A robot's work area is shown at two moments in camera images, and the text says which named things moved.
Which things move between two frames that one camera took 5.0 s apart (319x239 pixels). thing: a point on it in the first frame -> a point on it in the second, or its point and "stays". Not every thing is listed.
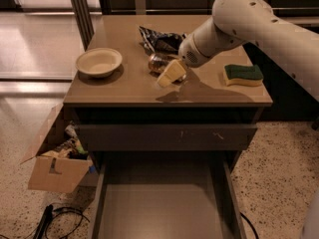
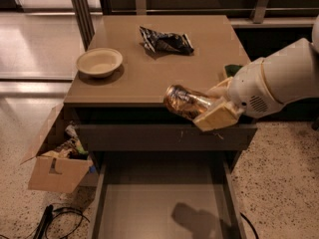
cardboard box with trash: (64, 167) stays
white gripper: (189, 53) -> (247, 86)
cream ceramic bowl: (98, 63) stays
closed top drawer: (165, 136) stays
